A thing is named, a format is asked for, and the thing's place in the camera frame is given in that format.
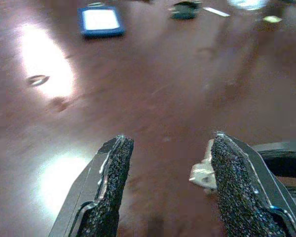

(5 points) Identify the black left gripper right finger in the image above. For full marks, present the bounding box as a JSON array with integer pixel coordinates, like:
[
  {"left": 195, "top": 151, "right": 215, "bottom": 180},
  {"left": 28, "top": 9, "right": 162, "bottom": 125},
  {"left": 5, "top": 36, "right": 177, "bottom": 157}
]
[{"left": 210, "top": 131, "right": 296, "bottom": 237}]

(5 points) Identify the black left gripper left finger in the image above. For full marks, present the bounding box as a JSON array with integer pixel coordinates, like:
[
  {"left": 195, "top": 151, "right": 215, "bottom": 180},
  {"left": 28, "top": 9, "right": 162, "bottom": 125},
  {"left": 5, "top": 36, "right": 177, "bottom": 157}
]
[{"left": 48, "top": 134, "right": 135, "bottom": 237}]

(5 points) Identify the silver key with black strap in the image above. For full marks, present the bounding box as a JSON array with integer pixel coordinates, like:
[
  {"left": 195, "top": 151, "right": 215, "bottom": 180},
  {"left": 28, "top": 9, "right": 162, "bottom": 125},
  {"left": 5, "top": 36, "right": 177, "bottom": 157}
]
[{"left": 188, "top": 140, "right": 296, "bottom": 198}]

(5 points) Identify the yellow-green small tag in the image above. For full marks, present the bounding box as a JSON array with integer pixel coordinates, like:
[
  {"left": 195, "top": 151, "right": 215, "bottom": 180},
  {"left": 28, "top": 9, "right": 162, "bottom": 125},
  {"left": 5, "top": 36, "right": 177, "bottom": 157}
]
[{"left": 262, "top": 15, "right": 283, "bottom": 24}]

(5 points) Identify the white flat strip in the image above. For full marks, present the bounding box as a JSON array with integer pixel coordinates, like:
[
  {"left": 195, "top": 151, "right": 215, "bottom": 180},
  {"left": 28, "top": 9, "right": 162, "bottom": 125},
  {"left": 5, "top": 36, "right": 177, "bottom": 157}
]
[{"left": 202, "top": 6, "right": 231, "bottom": 17}]

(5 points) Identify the dark green key fob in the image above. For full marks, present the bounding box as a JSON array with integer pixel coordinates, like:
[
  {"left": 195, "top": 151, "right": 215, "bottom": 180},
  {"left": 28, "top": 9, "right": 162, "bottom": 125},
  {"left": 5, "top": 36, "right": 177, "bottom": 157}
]
[{"left": 169, "top": 0, "right": 203, "bottom": 20}]

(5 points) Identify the small metal key ring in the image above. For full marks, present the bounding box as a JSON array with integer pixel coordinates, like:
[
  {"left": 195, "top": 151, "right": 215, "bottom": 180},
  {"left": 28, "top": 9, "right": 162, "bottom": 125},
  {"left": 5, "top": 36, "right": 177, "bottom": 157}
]
[{"left": 26, "top": 75, "right": 50, "bottom": 86}]

